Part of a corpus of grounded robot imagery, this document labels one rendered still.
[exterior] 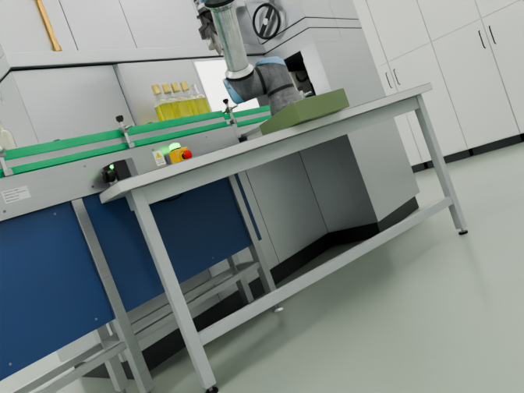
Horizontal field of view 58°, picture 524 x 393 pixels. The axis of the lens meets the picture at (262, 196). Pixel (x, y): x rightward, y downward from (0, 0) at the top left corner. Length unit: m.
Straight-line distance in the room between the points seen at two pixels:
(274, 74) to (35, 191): 0.97
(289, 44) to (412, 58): 2.77
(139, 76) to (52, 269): 1.10
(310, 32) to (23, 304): 2.15
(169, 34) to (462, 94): 3.59
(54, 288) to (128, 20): 1.41
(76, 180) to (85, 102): 0.58
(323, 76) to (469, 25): 2.77
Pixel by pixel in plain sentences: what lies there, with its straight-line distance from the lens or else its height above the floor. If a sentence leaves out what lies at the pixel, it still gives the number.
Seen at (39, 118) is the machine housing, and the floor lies 1.13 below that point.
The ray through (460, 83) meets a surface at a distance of 5.49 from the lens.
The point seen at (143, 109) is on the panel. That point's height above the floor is 1.09.
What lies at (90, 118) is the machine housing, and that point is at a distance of 2.19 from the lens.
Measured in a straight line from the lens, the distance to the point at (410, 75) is 5.65.
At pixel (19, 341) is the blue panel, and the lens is 1.60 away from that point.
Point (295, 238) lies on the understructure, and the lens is 2.86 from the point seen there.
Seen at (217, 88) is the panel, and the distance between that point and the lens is 2.69.
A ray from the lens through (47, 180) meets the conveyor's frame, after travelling 1.67.
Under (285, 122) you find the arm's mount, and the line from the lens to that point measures 1.83.
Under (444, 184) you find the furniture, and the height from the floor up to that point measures 0.26.
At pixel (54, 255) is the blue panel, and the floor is 0.60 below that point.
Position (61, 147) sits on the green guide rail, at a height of 0.94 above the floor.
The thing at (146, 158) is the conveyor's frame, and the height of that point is 0.83.
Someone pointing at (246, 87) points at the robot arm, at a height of 0.96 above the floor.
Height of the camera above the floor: 0.62
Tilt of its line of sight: 3 degrees down
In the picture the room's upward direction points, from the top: 20 degrees counter-clockwise
